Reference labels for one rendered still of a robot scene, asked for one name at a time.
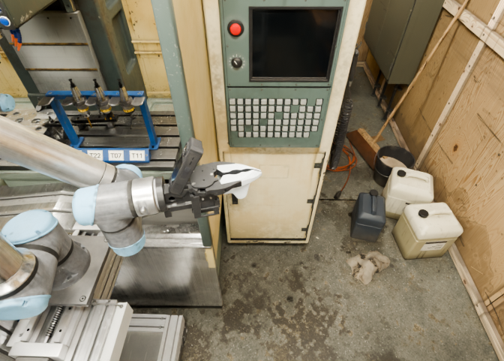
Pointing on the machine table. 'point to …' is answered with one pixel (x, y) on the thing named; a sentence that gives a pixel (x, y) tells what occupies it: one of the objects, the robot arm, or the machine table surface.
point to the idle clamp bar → (93, 120)
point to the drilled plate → (34, 119)
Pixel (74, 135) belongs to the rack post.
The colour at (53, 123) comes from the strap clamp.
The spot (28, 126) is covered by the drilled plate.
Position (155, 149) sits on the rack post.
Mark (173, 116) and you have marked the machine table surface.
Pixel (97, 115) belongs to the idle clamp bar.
